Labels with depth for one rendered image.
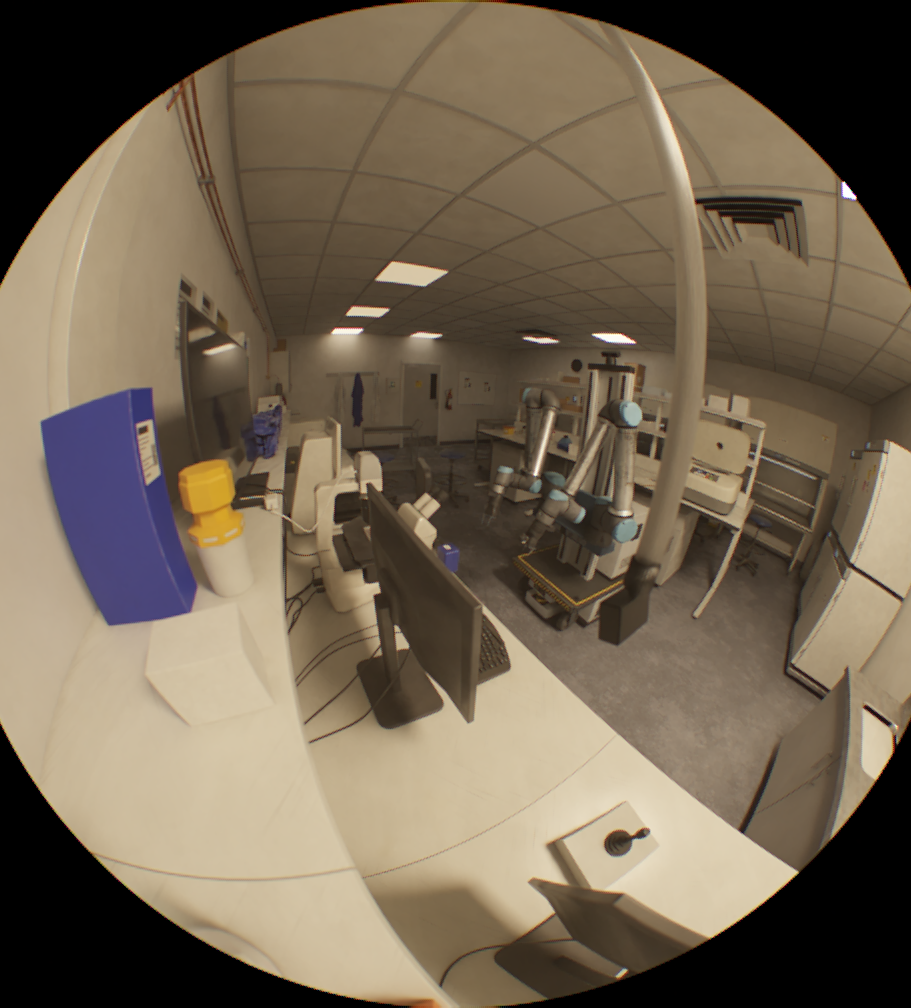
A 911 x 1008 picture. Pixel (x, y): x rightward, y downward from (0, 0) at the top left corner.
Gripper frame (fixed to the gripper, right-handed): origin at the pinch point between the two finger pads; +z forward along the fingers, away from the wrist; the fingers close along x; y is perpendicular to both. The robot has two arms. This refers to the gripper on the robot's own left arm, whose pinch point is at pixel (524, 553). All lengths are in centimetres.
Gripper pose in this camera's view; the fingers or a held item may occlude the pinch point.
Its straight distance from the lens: 160.3
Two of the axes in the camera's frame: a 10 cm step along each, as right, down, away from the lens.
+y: -8.4, -2.9, -4.5
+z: -4.6, 8.3, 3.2
